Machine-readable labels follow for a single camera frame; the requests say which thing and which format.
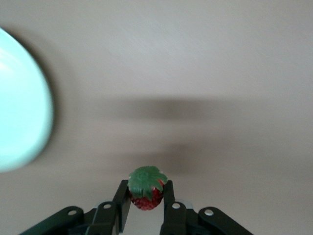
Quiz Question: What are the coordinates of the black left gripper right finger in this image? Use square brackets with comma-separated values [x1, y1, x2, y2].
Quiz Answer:
[159, 180, 252, 235]

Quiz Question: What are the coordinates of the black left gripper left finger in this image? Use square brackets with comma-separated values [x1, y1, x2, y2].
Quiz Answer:
[18, 180, 133, 235]

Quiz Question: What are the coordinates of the red strawberry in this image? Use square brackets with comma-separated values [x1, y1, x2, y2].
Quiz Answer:
[128, 165, 168, 211]

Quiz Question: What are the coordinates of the pale green round plate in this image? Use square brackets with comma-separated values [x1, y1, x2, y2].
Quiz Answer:
[0, 26, 54, 174]

